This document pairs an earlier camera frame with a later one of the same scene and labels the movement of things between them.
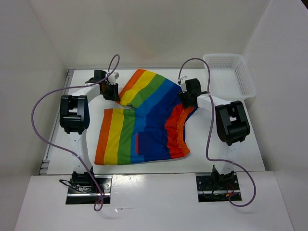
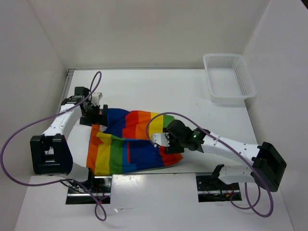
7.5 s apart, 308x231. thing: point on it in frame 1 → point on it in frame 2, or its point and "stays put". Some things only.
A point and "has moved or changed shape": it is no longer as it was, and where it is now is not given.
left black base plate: (83, 189) stays put
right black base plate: (214, 188) stays put
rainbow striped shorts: (152, 127) has moved or changed shape
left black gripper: (115, 95) → (98, 119)
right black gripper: (183, 98) → (173, 149)
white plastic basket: (230, 78) stays put
